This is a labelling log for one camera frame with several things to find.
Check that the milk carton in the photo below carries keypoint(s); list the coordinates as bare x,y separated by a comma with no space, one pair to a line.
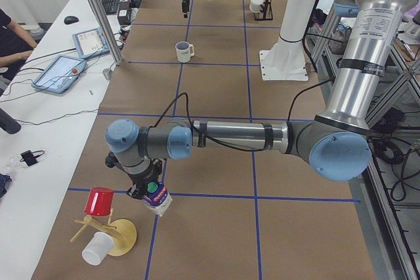
157,198

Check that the white mug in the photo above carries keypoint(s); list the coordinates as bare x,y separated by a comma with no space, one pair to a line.
184,51

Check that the red plastic cup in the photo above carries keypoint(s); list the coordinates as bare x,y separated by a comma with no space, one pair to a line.
99,202

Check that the wooden cup tree stand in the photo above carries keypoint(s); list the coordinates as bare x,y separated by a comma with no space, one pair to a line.
122,231

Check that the white plastic cup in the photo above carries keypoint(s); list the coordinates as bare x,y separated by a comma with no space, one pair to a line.
97,248

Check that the upper teach pendant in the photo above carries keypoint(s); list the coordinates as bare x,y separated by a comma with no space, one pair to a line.
90,43

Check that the teach pendant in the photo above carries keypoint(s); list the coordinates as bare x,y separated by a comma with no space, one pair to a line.
60,75
90,43

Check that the brown paper table cover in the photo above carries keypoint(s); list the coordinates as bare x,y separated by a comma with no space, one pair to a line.
234,215

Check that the black computer mouse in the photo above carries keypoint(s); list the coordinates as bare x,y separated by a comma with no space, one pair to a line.
70,20

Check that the lower teach pendant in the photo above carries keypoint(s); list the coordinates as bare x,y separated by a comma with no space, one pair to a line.
60,75

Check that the seated person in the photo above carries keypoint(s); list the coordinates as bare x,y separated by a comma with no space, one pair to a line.
16,46

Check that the black wire cup rack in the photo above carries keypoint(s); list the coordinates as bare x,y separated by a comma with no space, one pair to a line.
265,13

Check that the white camera mast base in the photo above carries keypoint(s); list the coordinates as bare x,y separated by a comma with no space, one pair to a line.
285,61

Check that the aluminium frame post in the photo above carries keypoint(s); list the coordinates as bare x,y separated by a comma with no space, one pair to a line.
102,19

